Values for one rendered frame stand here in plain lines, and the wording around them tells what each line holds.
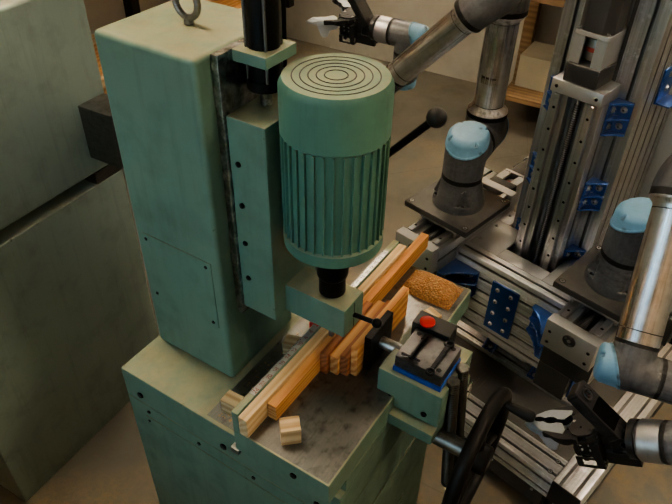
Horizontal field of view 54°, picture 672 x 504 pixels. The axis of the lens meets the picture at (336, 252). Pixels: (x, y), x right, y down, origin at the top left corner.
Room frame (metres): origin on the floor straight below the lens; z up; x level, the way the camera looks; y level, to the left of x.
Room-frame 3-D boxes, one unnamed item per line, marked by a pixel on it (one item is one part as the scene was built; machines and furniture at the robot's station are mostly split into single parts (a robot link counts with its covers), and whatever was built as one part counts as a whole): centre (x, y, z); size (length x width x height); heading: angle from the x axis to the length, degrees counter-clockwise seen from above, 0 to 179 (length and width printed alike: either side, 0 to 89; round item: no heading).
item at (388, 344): (0.89, -0.11, 0.95); 0.09 x 0.07 x 0.09; 148
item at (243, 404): (0.97, 0.02, 0.93); 0.60 x 0.02 x 0.06; 148
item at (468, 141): (1.60, -0.36, 0.98); 0.13 x 0.12 x 0.14; 150
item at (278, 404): (1.01, -0.05, 0.92); 0.62 x 0.02 x 0.04; 148
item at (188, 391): (0.99, 0.11, 0.76); 0.57 x 0.45 x 0.09; 58
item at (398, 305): (0.95, -0.10, 0.94); 0.21 x 0.01 x 0.08; 148
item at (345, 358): (0.94, -0.07, 0.93); 0.19 x 0.02 x 0.05; 148
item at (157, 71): (1.07, 0.25, 1.16); 0.22 x 0.22 x 0.72; 58
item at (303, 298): (0.93, 0.02, 1.03); 0.14 x 0.07 x 0.09; 58
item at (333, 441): (0.90, -0.11, 0.87); 0.61 x 0.30 x 0.06; 148
